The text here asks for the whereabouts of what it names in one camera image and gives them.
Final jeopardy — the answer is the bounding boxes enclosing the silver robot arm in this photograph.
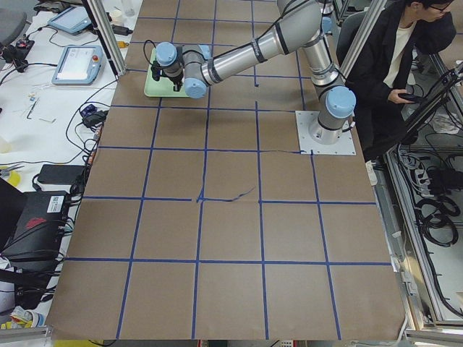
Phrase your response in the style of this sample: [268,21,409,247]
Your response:
[150,1,356,132]

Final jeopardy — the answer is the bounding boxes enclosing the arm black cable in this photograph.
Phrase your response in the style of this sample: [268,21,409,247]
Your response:
[143,39,162,66]

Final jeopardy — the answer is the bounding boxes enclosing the person in black jacket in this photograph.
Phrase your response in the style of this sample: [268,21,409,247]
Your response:
[347,1,456,161]

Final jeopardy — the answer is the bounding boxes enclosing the light green tray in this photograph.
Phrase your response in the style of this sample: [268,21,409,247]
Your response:
[144,42,187,98]

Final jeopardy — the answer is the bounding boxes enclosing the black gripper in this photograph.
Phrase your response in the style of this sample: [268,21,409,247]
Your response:
[151,61,184,91]

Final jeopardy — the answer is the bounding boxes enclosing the aluminium frame post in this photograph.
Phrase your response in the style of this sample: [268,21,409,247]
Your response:
[82,0,127,78]

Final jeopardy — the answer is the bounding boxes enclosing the near teach pendant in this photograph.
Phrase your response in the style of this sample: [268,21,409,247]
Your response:
[51,46,103,85]

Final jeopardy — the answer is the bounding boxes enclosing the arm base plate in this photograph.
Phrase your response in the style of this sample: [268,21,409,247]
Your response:
[295,111,356,155]

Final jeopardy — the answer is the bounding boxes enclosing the black computer case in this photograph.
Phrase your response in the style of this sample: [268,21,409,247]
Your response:
[1,191,71,262]

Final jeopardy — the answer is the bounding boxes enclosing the far teach pendant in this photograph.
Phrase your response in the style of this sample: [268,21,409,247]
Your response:
[48,7,91,35]

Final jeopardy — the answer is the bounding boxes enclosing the teach pendant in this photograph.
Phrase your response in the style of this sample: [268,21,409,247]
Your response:
[51,46,103,85]
[48,7,91,35]

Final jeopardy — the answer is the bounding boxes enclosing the black power adapter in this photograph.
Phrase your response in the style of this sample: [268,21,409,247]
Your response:
[37,164,84,185]

